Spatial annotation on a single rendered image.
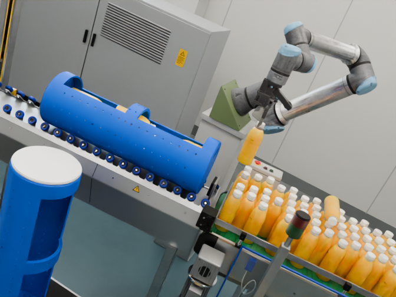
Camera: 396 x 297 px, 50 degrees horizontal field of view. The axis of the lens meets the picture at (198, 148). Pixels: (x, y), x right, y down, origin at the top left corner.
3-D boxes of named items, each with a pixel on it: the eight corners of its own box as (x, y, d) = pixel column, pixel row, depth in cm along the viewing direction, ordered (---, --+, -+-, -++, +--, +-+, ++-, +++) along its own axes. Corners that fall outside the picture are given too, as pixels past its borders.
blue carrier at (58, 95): (68, 110, 238) (76, 64, 223) (208, 176, 227) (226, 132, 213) (36, 130, 213) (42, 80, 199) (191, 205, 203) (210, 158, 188)
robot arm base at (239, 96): (234, 85, 283) (248, 79, 279) (246, 110, 288) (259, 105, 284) (228, 94, 267) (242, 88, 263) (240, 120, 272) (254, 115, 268)
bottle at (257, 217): (248, 233, 204) (264, 203, 197) (256, 243, 199) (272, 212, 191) (237, 233, 201) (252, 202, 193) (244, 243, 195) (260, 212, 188)
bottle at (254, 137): (240, 155, 206) (254, 122, 199) (253, 162, 204) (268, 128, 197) (235, 159, 200) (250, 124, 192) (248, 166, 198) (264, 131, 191)
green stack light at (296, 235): (286, 226, 171) (290, 217, 169) (300, 233, 170) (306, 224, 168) (284, 234, 165) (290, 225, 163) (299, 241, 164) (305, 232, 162)
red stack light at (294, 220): (291, 217, 169) (295, 209, 167) (306, 224, 168) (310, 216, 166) (290, 224, 163) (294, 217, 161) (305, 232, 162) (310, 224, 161)
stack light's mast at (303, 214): (279, 238, 173) (296, 207, 167) (293, 244, 172) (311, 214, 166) (278, 246, 167) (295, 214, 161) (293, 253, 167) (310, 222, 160)
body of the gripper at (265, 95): (254, 100, 195) (265, 76, 191) (271, 108, 194) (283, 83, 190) (252, 103, 188) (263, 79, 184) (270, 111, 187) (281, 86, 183)
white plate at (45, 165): (-1, 170, 158) (-1, 172, 159) (72, 190, 163) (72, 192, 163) (25, 138, 183) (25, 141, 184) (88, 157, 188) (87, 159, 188)
